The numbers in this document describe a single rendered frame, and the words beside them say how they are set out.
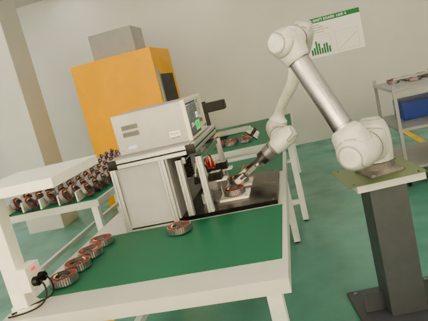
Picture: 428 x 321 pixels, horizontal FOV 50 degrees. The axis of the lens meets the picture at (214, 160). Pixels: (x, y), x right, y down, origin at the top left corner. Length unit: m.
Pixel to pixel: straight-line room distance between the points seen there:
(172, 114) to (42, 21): 6.50
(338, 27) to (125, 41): 3.31
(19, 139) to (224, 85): 3.32
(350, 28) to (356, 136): 5.64
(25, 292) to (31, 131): 4.46
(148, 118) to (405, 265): 1.47
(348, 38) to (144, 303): 6.55
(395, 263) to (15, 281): 1.73
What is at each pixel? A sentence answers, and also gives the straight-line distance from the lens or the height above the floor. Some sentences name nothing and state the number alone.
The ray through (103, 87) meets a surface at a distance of 6.22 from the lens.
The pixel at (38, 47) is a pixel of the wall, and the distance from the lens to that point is 8.68.
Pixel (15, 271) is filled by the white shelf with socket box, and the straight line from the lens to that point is 1.79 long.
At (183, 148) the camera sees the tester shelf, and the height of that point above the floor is 1.10.
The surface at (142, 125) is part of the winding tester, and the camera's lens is 2.34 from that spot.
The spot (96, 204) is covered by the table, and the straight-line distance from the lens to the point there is 3.44.
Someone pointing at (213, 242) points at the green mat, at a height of 0.75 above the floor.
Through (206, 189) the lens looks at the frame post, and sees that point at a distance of 2.21.
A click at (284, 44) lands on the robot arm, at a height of 1.45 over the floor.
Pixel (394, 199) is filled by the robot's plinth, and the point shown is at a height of 0.62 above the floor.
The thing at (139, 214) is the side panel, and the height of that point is 0.83.
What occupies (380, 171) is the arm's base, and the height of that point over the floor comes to 0.77.
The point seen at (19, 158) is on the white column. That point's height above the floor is 0.99.
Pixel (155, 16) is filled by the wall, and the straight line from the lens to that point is 7.93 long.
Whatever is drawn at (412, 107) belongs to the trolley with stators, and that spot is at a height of 0.65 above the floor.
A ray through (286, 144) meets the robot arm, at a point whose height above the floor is 0.95.
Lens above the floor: 1.39
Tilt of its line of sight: 10 degrees down
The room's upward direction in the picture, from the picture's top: 14 degrees counter-clockwise
